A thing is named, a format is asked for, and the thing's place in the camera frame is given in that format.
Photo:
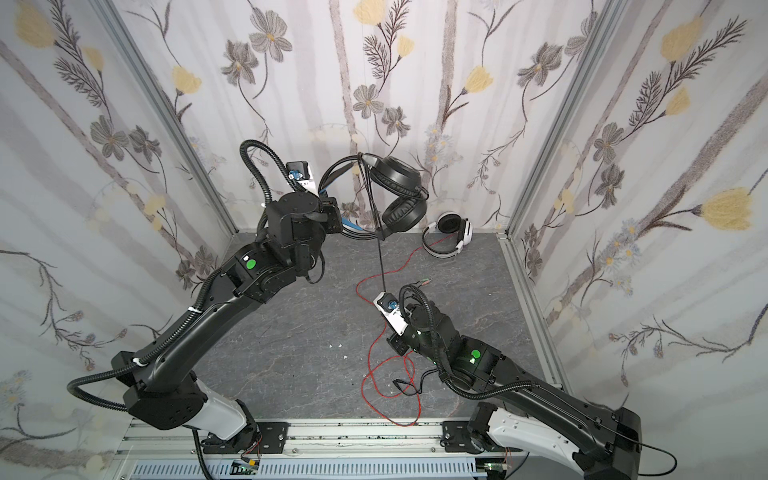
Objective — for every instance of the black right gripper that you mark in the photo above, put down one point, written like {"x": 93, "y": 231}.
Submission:
{"x": 402, "y": 342}

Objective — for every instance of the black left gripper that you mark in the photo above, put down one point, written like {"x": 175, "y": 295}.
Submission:
{"x": 330, "y": 210}

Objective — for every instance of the black headphones with blue band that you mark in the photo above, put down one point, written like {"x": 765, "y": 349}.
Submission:
{"x": 397, "y": 198}

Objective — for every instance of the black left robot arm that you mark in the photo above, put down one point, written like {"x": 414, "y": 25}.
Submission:
{"x": 157, "y": 384}

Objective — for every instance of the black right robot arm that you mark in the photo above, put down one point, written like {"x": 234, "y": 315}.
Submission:
{"x": 515, "y": 409}

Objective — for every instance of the white headphones with black pads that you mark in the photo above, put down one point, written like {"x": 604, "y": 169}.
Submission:
{"x": 452, "y": 226}

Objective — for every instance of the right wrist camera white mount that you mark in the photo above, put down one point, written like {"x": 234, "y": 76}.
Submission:
{"x": 389, "y": 307}

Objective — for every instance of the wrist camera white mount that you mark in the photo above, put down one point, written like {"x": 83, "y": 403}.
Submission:
{"x": 389, "y": 307}
{"x": 301, "y": 173}

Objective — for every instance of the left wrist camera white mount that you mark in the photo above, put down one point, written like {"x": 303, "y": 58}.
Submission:
{"x": 301, "y": 173}

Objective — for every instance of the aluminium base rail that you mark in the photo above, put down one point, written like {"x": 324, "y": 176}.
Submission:
{"x": 315, "y": 438}

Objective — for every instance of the white slotted cable duct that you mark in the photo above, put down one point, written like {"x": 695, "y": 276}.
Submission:
{"x": 376, "y": 468}

